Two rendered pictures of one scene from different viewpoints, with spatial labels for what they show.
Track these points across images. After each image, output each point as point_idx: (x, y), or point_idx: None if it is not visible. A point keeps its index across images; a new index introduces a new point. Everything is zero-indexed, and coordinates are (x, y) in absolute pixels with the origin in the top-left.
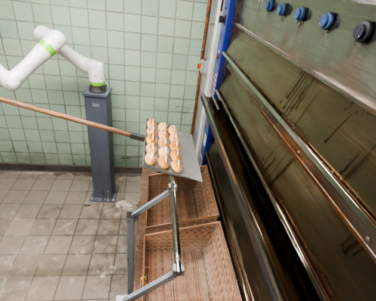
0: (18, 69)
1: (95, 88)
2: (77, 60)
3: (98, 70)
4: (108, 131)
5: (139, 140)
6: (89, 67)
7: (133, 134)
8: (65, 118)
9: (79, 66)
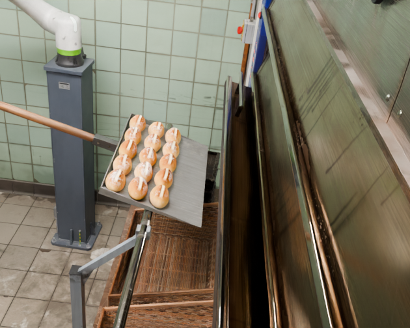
0: None
1: (64, 58)
2: (38, 13)
3: (70, 29)
4: (58, 129)
5: (107, 149)
6: (56, 24)
7: (99, 137)
8: None
9: (41, 22)
